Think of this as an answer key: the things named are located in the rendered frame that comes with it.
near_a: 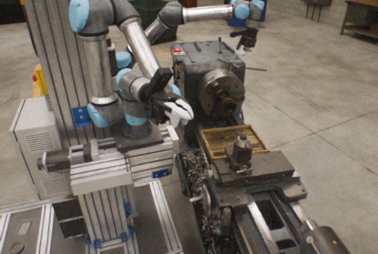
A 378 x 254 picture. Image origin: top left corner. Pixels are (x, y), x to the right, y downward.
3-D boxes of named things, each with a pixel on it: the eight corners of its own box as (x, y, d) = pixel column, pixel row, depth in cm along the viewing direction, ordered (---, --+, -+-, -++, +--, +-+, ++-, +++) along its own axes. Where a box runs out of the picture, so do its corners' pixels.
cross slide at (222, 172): (207, 166, 152) (207, 160, 150) (279, 156, 160) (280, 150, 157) (215, 189, 138) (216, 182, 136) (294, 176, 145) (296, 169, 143)
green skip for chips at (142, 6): (122, 36, 705) (118, 2, 662) (154, 31, 755) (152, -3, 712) (150, 49, 614) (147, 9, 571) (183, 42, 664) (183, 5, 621)
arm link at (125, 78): (135, 85, 103) (133, 64, 98) (152, 97, 95) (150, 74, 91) (116, 91, 98) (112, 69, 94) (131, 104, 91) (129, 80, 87)
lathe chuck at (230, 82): (192, 109, 199) (203, 67, 184) (233, 113, 207) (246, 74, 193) (195, 116, 191) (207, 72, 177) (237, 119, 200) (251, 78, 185)
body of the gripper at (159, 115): (179, 121, 85) (156, 105, 92) (182, 95, 81) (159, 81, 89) (157, 127, 80) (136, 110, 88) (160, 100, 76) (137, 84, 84)
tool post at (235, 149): (231, 154, 146) (233, 139, 141) (245, 152, 147) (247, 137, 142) (237, 163, 140) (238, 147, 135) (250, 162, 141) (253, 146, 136)
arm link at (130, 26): (124, 2, 118) (173, 107, 114) (100, 6, 112) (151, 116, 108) (133, -16, 108) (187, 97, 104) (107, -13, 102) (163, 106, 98)
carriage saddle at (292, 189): (205, 172, 157) (205, 164, 154) (281, 161, 165) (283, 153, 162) (221, 215, 131) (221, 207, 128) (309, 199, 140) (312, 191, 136)
